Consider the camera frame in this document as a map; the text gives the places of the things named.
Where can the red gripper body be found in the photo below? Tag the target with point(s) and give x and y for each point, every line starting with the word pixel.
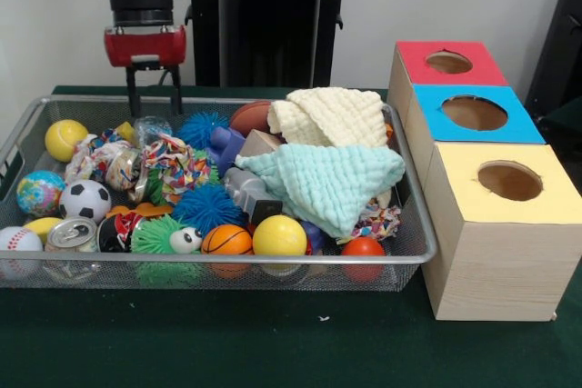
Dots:
pixel 145 45

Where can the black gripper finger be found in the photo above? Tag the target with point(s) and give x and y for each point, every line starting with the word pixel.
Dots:
pixel 176 90
pixel 134 92

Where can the yellow ball with seam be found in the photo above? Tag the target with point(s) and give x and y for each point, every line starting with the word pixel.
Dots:
pixel 66 139

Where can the cream waffle cloth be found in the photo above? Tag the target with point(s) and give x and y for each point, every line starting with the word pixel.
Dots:
pixel 336 117

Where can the mint green waffle cloth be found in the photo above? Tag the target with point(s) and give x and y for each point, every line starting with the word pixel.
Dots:
pixel 327 183

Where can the wooden box with three holes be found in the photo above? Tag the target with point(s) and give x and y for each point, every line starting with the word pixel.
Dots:
pixel 500 270

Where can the black and white soccer ball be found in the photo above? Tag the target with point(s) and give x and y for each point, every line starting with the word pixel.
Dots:
pixel 85 199

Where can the globe print ball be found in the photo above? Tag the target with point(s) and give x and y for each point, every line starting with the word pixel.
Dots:
pixel 40 193

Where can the green spiky toy with eyes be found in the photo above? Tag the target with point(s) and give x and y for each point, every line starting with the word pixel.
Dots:
pixel 150 238

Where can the silver drink can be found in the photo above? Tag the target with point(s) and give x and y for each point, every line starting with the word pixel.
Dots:
pixel 73 231

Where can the small orange basketball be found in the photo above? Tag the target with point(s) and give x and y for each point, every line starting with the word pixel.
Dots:
pixel 226 240

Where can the smooth yellow ball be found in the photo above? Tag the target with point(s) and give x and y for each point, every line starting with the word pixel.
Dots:
pixel 279 235

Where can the white baseball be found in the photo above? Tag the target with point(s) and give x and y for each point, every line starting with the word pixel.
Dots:
pixel 18 242

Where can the red-orange ball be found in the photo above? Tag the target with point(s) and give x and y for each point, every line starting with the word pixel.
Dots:
pixel 363 248

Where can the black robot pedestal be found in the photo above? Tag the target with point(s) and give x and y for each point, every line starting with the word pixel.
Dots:
pixel 273 20

